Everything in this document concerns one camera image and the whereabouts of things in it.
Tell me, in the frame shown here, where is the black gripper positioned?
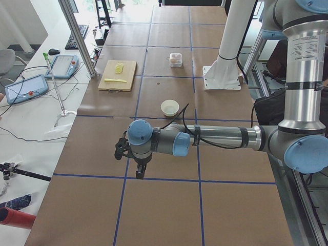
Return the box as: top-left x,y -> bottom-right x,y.
134,155 -> 152,179

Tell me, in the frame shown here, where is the clear plastic egg box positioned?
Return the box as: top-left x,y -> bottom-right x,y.
169,53 -> 182,67

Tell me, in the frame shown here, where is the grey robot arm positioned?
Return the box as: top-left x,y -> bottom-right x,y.
123,1 -> 327,179

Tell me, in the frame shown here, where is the white round bowl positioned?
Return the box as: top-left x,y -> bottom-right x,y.
160,99 -> 179,117

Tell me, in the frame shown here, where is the yellow plastic knife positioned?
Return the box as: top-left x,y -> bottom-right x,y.
104,78 -> 127,83

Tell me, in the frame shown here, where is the metal grabber stick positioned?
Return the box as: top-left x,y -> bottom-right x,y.
43,52 -> 77,128

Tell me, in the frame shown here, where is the bamboo cutting board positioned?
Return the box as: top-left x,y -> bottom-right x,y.
98,60 -> 137,91

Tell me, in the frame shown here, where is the blue teach pendant far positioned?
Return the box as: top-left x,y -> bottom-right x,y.
51,55 -> 79,79

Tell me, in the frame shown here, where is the blue teach pendant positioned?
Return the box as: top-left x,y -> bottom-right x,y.
5,74 -> 49,105
51,55 -> 79,79

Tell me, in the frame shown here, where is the folded navy umbrella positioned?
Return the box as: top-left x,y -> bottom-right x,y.
1,194 -> 31,211

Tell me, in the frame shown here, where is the black tripod rod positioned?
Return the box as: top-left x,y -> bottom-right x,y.
0,162 -> 51,181

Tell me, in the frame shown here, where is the black keyboard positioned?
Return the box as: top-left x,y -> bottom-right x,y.
64,24 -> 89,50

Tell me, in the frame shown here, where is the blue teach pendant near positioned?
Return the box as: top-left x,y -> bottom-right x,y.
5,74 -> 49,105

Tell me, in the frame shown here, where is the seated person in black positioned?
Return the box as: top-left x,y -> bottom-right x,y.
254,81 -> 327,128

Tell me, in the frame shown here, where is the red cylinder bottle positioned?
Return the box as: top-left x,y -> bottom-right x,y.
1,207 -> 36,229

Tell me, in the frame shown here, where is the black computer mouse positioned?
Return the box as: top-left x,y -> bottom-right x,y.
48,48 -> 60,55

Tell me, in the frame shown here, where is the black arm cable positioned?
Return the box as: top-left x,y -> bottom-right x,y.
161,88 -> 286,149

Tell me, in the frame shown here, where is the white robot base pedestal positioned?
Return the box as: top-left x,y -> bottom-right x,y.
203,0 -> 257,90

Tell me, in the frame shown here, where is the aluminium frame post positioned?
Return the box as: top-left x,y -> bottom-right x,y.
58,0 -> 96,78

